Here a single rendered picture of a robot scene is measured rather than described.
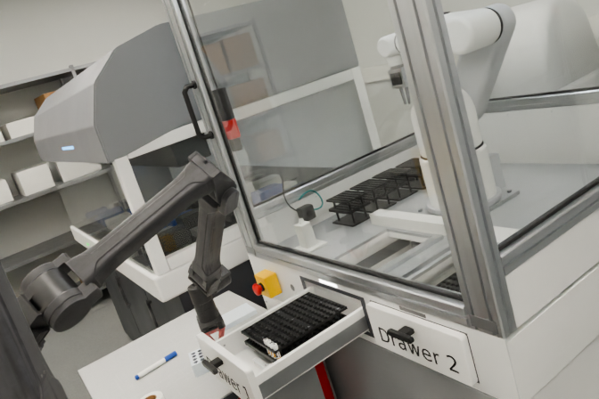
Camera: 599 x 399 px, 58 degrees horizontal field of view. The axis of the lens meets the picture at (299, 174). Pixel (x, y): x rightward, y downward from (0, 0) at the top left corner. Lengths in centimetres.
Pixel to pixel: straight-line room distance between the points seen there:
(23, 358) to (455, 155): 68
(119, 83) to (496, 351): 150
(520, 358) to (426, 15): 64
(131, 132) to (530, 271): 143
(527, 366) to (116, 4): 516
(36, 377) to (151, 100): 156
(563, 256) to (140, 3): 513
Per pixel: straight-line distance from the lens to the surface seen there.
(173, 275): 212
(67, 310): 103
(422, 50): 92
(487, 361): 113
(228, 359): 129
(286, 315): 145
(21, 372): 59
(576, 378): 129
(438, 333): 116
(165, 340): 193
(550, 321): 117
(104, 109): 201
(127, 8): 577
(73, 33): 557
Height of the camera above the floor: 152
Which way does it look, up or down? 12 degrees down
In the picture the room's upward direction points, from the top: 17 degrees counter-clockwise
